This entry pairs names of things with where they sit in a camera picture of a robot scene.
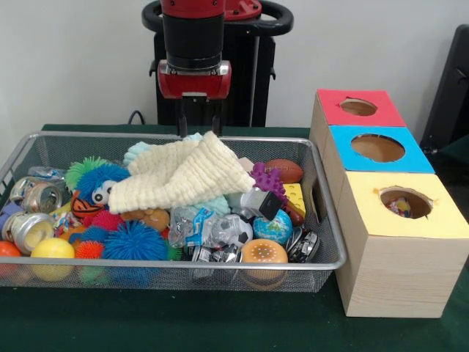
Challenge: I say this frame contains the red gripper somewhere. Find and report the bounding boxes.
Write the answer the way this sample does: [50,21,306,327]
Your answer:
[157,60,232,137]

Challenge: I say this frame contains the cream muslin cloth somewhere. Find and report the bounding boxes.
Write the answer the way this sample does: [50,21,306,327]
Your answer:
[108,131,256,216]

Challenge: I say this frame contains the light blue muslin cloth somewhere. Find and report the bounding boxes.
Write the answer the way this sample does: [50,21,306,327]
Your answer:
[122,132,232,217]

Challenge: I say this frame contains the shallow metal mesh bin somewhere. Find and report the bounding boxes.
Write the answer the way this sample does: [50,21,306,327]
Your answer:
[0,131,347,293]

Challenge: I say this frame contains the wooden box with three holes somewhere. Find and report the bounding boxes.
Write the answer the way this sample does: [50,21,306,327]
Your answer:
[309,88,469,318]

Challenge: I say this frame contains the purple spiky ball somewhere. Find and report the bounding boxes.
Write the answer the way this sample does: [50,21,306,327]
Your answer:
[251,162,289,202]

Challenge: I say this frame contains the brown toy football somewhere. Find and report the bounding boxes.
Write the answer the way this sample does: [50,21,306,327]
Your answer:
[264,158,304,184]

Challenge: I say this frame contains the yellow cheese toy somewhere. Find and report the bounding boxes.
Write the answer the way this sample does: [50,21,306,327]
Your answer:
[282,182,307,221]

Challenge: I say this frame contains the blue globe ball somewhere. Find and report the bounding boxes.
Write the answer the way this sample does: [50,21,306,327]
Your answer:
[252,208,293,245]

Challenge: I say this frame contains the large blue spiky ball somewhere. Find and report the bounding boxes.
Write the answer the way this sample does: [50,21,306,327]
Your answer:
[103,220,169,261]

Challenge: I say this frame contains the toy burger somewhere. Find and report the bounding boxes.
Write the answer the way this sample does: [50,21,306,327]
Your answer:
[240,238,289,290]

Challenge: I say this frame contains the yellow smooth ball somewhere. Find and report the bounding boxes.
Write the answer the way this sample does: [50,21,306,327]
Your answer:
[30,237,76,282]

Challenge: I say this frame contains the dark green table cloth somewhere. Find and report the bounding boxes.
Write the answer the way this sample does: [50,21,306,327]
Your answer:
[0,123,469,352]
[439,136,469,157]

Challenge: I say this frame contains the orange smooth ball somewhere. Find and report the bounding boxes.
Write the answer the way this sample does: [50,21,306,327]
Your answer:
[0,241,22,278]

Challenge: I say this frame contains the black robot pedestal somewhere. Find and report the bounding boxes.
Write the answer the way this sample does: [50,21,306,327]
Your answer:
[141,0,295,128]

